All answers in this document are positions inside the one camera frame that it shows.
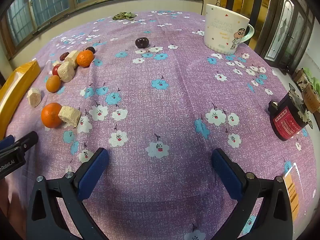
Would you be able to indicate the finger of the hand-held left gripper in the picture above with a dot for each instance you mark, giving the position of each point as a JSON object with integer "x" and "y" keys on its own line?
{"x": 27, "y": 138}
{"x": 6, "y": 141}

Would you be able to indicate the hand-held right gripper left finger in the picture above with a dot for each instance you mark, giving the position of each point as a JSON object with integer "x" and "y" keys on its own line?
{"x": 93, "y": 170}

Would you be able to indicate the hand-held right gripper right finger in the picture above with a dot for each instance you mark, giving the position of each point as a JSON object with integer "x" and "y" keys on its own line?
{"x": 226, "y": 172}

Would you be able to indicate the foam box with yellow tape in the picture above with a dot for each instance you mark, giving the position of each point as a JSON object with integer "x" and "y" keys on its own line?
{"x": 17, "y": 90}

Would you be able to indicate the red tomato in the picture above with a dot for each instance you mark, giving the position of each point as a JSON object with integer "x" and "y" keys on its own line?
{"x": 55, "y": 70}

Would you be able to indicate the small dull mandarin orange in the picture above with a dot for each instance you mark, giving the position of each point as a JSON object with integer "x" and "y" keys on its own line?
{"x": 53, "y": 83}

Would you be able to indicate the orange and white packet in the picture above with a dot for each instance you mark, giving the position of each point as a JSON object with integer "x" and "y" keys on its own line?
{"x": 291, "y": 190}

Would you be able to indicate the black canister with red label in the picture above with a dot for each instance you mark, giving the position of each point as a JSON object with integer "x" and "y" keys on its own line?
{"x": 285, "y": 122}

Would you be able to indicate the small puffed rice cake piece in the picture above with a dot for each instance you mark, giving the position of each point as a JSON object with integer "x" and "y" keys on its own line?
{"x": 56, "y": 63}

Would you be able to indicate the red jujube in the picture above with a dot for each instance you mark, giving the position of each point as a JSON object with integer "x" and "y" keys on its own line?
{"x": 64, "y": 56}

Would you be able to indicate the small dark cherry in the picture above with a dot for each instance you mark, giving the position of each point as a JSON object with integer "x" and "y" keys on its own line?
{"x": 90, "y": 50}

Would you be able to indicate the brown cardboard box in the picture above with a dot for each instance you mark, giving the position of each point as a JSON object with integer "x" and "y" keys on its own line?
{"x": 301, "y": 77}
{"x": 311, "y": 97}

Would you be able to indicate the dark plum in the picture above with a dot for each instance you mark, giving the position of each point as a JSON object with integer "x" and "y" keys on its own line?
{"x": 142, "y": 42}

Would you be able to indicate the glass panel door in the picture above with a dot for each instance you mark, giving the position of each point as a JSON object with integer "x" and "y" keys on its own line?
{"x": 287, "y": 30}

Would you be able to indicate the pile of green peels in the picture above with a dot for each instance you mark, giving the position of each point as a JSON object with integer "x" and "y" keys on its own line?
{"x": 124, "y": 16}

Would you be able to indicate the window with wooden frame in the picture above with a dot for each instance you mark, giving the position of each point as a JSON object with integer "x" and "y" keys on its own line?
{"x": 50, "y": 0}

